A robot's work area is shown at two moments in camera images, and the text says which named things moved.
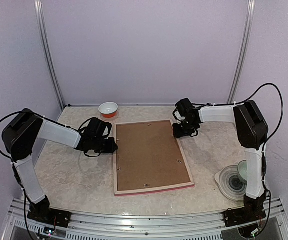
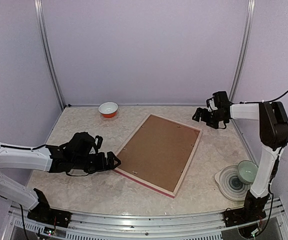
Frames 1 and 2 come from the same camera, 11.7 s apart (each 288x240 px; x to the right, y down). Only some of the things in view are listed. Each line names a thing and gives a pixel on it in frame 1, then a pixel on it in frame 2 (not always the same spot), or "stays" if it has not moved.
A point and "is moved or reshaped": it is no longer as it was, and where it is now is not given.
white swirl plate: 229,183 stays
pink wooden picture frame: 149,158 is moved or reshaped
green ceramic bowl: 242,171 stays
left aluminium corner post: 38,5 stays
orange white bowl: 108,109 stays
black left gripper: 111,149 -> 102,165
